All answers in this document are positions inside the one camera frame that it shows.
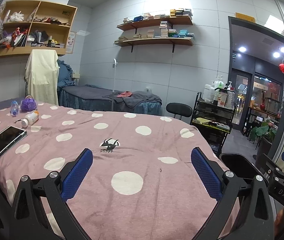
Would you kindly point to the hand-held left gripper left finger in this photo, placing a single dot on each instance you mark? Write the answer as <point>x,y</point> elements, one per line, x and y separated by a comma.
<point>77,175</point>

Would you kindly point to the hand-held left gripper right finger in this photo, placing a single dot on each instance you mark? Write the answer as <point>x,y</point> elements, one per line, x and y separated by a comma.
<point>205,175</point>

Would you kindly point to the potted green plant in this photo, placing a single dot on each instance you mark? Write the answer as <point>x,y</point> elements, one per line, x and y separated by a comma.
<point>263,132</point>

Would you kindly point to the black mesh cart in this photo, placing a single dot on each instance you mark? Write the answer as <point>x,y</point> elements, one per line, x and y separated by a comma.
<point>211,135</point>

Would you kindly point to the white power strip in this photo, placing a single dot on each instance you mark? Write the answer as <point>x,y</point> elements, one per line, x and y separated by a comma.
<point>220,125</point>

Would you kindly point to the yellow paper sheet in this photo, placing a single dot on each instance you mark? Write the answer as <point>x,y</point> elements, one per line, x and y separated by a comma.
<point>201,120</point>

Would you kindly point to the dark display table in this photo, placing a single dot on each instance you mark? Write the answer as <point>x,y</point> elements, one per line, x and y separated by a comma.
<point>254,112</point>

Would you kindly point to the red vase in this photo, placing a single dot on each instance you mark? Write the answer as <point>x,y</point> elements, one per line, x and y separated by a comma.
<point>263,106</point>

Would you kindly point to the pink polka-dot blanket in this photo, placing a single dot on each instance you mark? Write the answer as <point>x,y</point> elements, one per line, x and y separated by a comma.
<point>144,160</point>

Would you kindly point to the black round stool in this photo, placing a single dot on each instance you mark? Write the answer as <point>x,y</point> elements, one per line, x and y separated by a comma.
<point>179,109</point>

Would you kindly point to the glass double door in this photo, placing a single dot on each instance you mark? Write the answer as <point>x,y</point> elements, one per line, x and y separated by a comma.
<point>241,100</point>

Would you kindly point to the white pill bottle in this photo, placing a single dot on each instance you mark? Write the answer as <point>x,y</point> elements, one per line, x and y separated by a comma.
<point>30,118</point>

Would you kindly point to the clear ribbed plastic bottle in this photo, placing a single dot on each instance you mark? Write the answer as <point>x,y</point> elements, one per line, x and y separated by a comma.
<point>229,99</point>

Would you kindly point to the grey massage bed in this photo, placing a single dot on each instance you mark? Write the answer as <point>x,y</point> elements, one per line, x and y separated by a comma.
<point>87,97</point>

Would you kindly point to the tablet in white case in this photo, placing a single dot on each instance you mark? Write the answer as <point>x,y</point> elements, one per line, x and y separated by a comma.
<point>3,142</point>

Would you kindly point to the small clear plastic bottle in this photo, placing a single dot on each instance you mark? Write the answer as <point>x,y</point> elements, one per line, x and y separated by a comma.
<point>14,108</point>

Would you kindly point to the green pump bottle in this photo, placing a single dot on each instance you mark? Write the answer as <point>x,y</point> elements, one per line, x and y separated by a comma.
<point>218,83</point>

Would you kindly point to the red hanging ornament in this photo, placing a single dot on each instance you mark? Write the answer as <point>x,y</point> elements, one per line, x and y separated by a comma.
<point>282,68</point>

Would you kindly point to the red cloth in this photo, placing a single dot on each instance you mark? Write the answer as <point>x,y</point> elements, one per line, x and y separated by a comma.
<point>124,94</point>

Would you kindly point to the blue cloth pile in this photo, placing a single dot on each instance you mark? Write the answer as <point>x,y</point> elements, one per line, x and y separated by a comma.
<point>64,75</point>

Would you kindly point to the white floor lamp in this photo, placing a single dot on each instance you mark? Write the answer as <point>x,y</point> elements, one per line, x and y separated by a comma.
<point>114,80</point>

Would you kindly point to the cream towel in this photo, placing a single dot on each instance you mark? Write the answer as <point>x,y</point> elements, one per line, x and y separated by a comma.
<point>42,77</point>

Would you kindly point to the wooden cubby shelf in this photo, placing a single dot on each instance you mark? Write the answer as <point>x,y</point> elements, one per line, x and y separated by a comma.
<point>72,30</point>

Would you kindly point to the stacks of books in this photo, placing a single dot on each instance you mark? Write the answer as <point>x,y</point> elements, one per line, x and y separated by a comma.
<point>179,12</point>

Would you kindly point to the wall poster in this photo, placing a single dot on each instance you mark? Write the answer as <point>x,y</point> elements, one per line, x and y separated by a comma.
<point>70,42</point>

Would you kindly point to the wooden wall shelf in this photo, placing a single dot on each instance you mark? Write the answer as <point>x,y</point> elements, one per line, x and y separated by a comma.
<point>157,22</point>
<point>157,42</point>

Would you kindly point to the yellow wall sign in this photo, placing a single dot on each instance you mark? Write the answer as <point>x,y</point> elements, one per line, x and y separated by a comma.
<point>245,17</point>

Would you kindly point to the wall shelves with books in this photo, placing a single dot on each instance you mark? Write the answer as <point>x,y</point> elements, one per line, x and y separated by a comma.
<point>165,28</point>

